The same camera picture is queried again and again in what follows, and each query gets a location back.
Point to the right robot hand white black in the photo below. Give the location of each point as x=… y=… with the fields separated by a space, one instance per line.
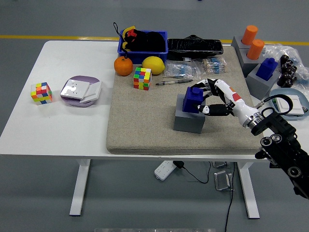
x=237 y=104

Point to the blue seal stamp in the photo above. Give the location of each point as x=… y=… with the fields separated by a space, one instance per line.
x=190 y=101
x=265 y=70

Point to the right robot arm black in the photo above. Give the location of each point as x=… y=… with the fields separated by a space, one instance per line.
x=282 y=147

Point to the grey cube seal holder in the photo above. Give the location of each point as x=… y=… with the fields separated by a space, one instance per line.
x=237 y=44
x=248 y=66
x=187 y=123
x=259 y=88

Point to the orange cylinder seal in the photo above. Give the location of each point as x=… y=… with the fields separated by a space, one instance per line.
x=255 y=49
x=249 y=35

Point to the bag of tan resistors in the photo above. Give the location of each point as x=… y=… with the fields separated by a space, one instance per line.
x=213 y=65

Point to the black cylinder capacitor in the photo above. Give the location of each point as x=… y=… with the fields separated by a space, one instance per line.
x=289 y=64
x=291 y=81
x=285 y=59
x=286 y=76
x=292 y=69
x=281 y=82

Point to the light blue plate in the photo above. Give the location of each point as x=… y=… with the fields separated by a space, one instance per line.
x=289 y=90

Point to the clear blue pen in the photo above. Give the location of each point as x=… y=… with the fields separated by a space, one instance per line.
x=178 y=77

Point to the bag of blue resistors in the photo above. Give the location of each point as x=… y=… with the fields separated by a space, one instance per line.
x=181 y=70

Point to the clear plastic bag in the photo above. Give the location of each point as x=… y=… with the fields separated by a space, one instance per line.
x=277 y=49

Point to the black clear pen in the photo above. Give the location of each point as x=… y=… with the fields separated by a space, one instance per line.
x=173 y=82

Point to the black wrapped keyboard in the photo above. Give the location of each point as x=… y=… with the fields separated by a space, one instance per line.
x=193 y=47

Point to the white table leg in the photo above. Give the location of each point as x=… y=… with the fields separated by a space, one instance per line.
x=249 y=193
x=80 y=188

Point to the yellow lemon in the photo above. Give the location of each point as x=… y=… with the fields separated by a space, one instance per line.
x=153 y=65

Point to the grey-brown mat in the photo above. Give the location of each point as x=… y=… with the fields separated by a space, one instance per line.
x=144 y=120

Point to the large colourful puzzle cube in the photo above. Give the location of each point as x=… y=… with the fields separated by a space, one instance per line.
x=142 y=78

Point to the white power strip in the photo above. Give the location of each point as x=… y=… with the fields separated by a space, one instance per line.
x=164 y=170

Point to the blue plastic bin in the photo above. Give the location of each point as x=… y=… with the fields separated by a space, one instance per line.
x=144 y=57

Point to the black bag with yellow trim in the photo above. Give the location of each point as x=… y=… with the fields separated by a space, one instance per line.
x=149 y=42

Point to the orange fruit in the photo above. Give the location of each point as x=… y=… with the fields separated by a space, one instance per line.
x=123 y=66

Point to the purple plate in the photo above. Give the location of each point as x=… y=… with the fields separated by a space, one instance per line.
x=72 y=103

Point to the small colourful puzzle cube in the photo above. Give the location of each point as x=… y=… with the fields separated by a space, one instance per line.
x=41 y=93

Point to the white switch panel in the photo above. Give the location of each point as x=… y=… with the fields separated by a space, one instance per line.
x=94 y=90
x=298 y=104

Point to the small metal bracket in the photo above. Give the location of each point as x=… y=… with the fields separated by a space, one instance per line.
x=220 y=164

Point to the large metal bracket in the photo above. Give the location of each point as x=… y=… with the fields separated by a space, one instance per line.
x=222 y=181

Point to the white wall socket panel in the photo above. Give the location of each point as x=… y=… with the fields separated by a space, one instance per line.
x=73 y=89

